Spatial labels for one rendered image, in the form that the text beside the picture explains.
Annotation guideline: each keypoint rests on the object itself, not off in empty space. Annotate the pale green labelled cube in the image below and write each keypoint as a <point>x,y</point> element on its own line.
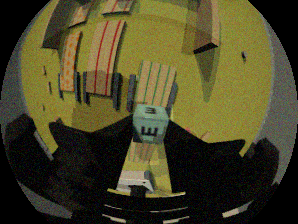
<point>149,124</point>

